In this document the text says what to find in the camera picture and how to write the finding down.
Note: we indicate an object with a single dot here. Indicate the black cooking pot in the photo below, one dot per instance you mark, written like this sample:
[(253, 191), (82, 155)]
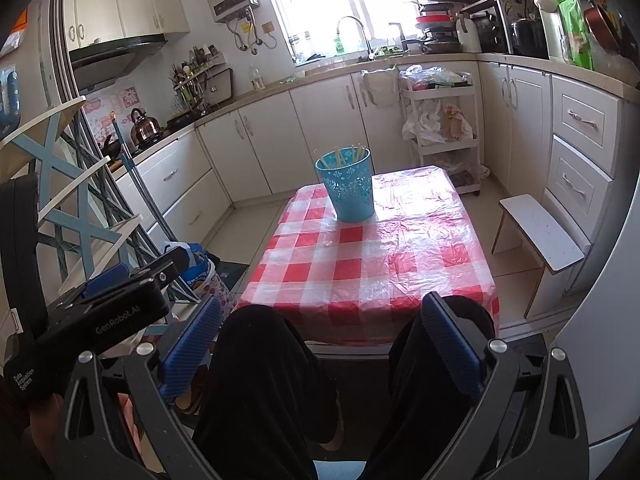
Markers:
[(527, 37)]

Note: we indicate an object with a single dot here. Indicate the white wall cabinets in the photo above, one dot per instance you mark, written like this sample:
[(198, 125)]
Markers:
[(125, 10)]

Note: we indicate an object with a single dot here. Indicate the pink patterned wall sticker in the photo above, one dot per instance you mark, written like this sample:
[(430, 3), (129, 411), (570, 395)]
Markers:
[(102, 110)]

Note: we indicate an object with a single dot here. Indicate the white cutting board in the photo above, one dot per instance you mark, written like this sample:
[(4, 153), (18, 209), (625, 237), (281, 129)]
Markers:
[(467, 35)]

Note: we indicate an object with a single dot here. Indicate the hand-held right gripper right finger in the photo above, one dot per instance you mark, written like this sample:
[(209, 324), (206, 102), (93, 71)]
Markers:
[(450, 345)]

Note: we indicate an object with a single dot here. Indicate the black wok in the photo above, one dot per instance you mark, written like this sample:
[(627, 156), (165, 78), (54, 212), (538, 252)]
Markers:
[(182, 120)]

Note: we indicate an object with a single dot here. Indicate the white base cabinets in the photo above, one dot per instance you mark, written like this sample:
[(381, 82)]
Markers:
[(325, 125)]

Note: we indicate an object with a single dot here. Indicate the red frying pan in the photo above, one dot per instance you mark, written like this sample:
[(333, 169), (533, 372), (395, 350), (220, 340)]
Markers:
[(602, 25)]

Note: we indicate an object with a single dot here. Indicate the white rolling cart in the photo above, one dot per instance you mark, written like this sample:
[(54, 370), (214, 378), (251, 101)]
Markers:
[(442, 144)]

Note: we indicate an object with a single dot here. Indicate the floral print bag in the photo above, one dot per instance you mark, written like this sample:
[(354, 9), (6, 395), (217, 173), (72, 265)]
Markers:
[(220, 290)]

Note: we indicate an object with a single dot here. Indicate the black range hood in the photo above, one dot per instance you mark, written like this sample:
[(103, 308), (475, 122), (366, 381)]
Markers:
[(115, 52)]

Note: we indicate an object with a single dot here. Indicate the steel kettle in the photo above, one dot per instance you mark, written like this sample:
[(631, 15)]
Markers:
[(146, 130)]

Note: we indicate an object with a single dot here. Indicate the black plastic box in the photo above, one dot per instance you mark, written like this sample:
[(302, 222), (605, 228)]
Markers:
[(232, 275)]

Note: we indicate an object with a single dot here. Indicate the red checked plastic tablecloth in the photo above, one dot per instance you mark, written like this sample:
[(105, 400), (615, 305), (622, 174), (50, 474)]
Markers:
[(380, 270)]

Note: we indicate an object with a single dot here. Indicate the white hanging plastic bag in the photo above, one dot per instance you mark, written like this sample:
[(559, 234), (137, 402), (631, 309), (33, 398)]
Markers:
[(379, 85)]

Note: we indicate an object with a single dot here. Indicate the blue white folding shelf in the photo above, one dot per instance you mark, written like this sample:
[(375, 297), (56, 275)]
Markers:
[(50, 160)]

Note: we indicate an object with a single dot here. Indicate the small black pot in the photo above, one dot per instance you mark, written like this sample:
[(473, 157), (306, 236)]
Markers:
[(112, 147)]

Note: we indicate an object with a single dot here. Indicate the chrome faucet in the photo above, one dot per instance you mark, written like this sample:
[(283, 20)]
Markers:
[(350, 19)]

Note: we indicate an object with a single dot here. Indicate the person's right leg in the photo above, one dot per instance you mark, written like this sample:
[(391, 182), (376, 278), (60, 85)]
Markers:
[(400, 400)]

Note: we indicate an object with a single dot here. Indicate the black countertop appliance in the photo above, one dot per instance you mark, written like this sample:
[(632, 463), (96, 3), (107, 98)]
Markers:
[(487, 32)]

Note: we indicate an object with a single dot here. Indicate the light blue seat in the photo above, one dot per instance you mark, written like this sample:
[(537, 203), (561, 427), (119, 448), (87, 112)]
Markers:
[(340, 471)]

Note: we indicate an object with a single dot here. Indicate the person's leg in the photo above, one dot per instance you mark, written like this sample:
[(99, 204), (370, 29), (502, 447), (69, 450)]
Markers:
[(400, 400), (260, 385)]

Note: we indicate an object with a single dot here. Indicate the white wooden stool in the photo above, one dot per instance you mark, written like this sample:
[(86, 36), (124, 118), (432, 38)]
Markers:
[(542, 232)]

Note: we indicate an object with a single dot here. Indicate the black rimmed tray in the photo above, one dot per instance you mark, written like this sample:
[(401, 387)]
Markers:
[(221, 85)]

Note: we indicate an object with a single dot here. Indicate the kitchen window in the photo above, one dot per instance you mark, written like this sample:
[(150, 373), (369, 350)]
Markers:
[(320, 0)]

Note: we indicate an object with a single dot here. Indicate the wall socket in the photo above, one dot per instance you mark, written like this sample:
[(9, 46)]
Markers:
[(269, 26)]

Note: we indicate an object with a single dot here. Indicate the bunch of wooden chopsticks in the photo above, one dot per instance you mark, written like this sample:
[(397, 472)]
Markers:
[(339, 156)]

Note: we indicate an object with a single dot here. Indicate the person's left hand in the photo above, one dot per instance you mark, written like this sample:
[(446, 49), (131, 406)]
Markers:
[(47, 422)]

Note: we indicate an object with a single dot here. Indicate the person's left leg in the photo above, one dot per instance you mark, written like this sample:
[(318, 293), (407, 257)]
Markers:
[(260, 385)]

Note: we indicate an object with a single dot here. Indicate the white electric kettle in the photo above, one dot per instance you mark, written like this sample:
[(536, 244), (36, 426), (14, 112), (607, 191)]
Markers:
[(550, 30)]

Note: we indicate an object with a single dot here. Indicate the blue white plastic bag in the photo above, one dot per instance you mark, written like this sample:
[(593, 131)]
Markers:
[(197, 260)]

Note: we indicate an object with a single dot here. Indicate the green dish soap bottle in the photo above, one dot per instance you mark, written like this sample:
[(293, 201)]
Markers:
[(339, 46)]

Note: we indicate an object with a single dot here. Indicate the stacked pots and bowls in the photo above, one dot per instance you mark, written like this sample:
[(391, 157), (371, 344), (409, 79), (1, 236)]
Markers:
[(437, 35)]

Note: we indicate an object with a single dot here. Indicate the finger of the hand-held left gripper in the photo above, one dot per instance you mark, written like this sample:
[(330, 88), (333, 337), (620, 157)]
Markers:
[(107, 277), (170, 262)]

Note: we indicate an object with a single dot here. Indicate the clear plastic bottle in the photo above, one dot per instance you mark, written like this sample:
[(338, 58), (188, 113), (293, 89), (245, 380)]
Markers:
[(256, 79)]

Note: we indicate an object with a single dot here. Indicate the clear plastic bag with food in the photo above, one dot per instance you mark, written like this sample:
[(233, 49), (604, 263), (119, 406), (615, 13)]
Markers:
[(435, 77)]

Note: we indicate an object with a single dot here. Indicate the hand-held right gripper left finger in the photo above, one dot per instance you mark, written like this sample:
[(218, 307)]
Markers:
[(192, 347)]

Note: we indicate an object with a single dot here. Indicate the blue perforated bucket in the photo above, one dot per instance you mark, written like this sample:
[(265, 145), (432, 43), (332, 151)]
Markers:
[(345, 195)]

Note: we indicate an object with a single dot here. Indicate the green packet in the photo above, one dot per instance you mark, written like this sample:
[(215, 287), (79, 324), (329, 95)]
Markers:
[(575, 30)]

